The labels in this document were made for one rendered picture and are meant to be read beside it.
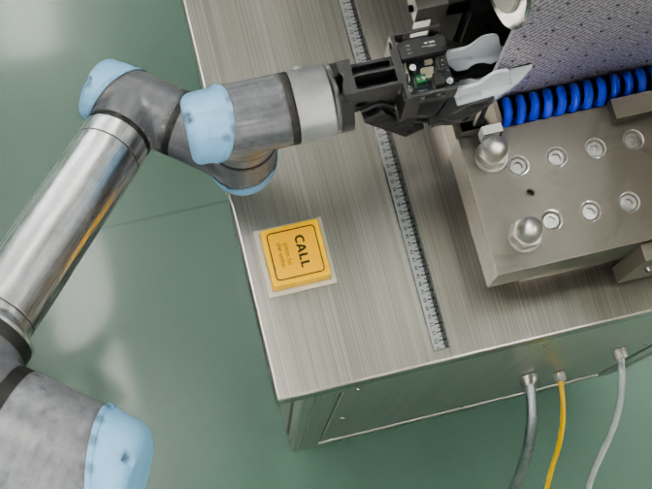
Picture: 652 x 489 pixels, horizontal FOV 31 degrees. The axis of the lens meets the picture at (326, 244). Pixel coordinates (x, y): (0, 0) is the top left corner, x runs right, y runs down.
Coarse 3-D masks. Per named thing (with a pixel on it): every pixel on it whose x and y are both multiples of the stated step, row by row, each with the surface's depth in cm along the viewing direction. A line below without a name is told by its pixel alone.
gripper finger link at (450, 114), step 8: (448, 104) 120; (456, 104) 120; (464, 104) 120; (472, 104) 120; (480, 104) 121; (488, 104) 121; (440, 112) 120; (448, 112) 120; (456, 112) 120; (464, 112) 120; (472, 112) 121; (432, 120) 120; (440, 120) 120; (448, 120) 120; (456, 120) 120; (464, 120) 121
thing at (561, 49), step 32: (512, 32) 113; (544, 32) 115; (576, 32) 117; (608, 32) 119; (640, 32) 121; (512, 64) 121; (544, 64) 123; (576, 64) 126; (608, 64) 128; (640, 64) 131
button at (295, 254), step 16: (304, 224) 136; (272, 240) 135; (288, 240) 135; (304, 240) 135; (320, 240) 135; (272, 256) 134; (288, 256) 135; (304, 256) 135; (320, 256) 135; (272, 272) 134; (288, 272) 134; (304, 272) 134; (320, 272) 134
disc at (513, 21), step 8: (520, 0) 107; (528, 0) 105; (496, 8) 115; (520, 8) 107; (528, 8) 106; (504, 16) 113; (512, 16) 110; (520, 16) 108; (512, 24) 111; (520, 24) 109
